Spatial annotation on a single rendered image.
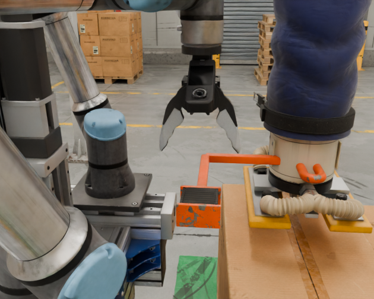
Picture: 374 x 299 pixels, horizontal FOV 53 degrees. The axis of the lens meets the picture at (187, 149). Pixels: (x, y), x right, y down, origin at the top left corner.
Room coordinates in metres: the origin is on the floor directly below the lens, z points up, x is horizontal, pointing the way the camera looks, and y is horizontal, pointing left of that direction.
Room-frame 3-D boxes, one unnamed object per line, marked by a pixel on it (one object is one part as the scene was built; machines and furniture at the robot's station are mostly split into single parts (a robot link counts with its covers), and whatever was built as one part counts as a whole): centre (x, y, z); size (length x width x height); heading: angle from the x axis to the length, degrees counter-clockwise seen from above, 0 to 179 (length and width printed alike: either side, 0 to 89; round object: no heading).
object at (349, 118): (0.95, -0.31, 1.30); 0.23 x 0.23 x 0.04
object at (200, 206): (0.67, -0.03, 1.18); 0.09 x 0.08 x 0.05; 85
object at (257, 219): (0.95, -0.22, 1.08); 0.34 x 0.10 x 0.05; 175
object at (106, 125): (1.04, 0.24, 1.20); 0.13 x 0.12 x 0.14; 22
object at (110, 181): (1.04, 0.23, 1.09); 0.15 x 0.15 x 0.10
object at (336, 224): (0.94, -0.41, 1.08); 0.34 x 0.10 x 0.05; 175
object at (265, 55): (8.08, -2.04, 0.65); 1.29 x 1.10 x 1.31; 175
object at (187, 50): (0.70, -0.03, 1.43); 0.09 x 0.08 x 0.12; 175
